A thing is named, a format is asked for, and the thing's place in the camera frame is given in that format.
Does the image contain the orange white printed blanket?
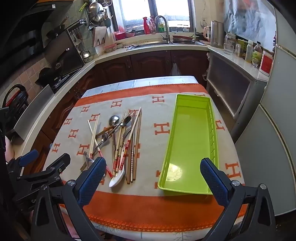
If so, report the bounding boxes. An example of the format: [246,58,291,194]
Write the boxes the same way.
[43,82,248,232]

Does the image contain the steel sink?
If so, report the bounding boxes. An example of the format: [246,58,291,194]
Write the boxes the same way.
[126,39,206,50]

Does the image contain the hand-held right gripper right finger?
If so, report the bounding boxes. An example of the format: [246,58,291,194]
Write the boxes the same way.
[200,158,277,241]

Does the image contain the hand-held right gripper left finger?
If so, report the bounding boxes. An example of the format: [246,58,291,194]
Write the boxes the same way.
[31,157,107,241]

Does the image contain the green plastic tray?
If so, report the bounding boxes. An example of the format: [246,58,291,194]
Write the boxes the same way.
[158,93,220,195]

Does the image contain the white tub red label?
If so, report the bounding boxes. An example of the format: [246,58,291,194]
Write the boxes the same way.
[259,50,274,77]

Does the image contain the red spray bottle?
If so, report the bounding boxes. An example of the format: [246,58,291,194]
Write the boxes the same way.
[143,17,151,35]

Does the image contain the twisted metal chopstick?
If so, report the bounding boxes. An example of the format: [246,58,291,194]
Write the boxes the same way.
[130,120,137,183]

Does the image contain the wall utensil rack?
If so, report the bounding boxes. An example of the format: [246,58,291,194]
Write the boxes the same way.
[69,20,88,54]

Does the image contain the small steel teapot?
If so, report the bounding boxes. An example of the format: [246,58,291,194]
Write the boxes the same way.
[80,49,92,63]

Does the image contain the hanging plastic bag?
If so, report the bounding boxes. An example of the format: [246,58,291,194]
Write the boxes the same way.
[169,62,181,76]

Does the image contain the black range hood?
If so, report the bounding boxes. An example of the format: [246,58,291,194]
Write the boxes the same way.
[0,0,77,77]

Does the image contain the black wok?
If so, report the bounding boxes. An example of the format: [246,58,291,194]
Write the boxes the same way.
[38,66,63,85]

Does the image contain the white ceramic spoon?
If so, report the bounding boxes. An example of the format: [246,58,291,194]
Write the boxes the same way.
[109,141,127,188]

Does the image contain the pale cutting board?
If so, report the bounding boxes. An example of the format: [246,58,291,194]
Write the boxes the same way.
[92,26,108,48]

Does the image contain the hanging steel pot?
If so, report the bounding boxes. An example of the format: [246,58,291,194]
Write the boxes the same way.
[87,0,111,25]

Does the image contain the large glass jar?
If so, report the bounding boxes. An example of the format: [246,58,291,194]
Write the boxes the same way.
[223,31,236,55]

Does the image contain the white patterned tablecloth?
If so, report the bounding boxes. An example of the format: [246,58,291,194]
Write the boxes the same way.
[81,75,234,241]

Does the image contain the dark wooden kitchen cabinets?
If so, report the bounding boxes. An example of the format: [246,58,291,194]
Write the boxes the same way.
[30,50,210,167]

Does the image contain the black red cable reel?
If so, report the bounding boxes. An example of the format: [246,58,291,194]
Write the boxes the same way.
[2,84,29,112]

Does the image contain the steel backsplash panel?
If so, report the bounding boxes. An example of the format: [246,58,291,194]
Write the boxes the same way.
[44,29,85,78]

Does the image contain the white kitchen countertop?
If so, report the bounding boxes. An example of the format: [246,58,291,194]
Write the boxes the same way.
[14,42,271,163]

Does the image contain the steel electric kettle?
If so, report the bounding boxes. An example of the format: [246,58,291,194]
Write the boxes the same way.
[210,20,225,49]

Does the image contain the stainless steel splash guard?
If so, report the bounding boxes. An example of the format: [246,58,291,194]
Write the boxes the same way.
[13,85,55,141]

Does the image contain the small steel spoon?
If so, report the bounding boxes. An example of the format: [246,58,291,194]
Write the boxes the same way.
[92,133,109,163]
[80,139,104,172]

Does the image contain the steel faucet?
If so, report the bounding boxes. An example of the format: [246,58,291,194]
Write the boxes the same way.
[154,15,171,43]

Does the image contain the white plastic bottle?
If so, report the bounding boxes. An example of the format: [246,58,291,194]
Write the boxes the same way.
[245,40,254,63]

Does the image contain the clear bottle green label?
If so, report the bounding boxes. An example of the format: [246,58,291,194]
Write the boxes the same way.
[252,42,263,68]

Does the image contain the brown handled spoon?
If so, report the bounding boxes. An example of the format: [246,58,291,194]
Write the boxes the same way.
[95,116,133,137]

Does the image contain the grey refrigerator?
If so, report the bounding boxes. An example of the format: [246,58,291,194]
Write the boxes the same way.
[231,9,296,218]

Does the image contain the large steel spoon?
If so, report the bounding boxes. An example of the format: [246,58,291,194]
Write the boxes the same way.
[108,115,121,163]

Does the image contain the pink basin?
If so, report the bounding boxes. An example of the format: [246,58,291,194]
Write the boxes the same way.
[114,31,136,41]

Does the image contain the green packet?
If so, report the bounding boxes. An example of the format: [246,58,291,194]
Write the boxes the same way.
[237,39,248,58]

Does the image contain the red pan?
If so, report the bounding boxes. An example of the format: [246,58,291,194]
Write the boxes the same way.
[171,35,197,43]

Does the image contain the black gas stove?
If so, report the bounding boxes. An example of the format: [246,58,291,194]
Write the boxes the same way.
[50,68,81,94]

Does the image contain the brown wooden chopstick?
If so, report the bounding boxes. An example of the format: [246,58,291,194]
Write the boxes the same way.
[126,111,137,184]
[133,112,142,181]

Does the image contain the kitchen window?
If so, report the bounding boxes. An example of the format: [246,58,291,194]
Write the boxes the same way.
[111,0,196,35]

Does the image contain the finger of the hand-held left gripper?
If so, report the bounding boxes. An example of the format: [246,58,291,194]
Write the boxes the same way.
[8,149,38,177]
[22,153,71,193]

